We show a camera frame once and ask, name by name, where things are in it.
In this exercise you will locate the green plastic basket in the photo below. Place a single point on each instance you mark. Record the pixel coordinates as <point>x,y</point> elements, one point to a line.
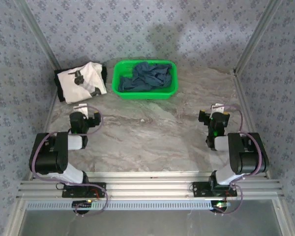
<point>118,73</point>

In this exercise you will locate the blue t-shirt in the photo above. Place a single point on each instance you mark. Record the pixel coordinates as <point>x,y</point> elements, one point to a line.
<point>147,78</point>

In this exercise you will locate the white t-shirt with black print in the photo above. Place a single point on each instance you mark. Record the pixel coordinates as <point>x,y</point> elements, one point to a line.
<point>86,81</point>

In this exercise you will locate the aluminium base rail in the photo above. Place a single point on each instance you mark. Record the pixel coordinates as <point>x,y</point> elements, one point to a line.
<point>147,186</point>

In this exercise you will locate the aluminium frame post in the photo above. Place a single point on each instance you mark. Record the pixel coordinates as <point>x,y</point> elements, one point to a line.
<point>258,37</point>
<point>39,37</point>

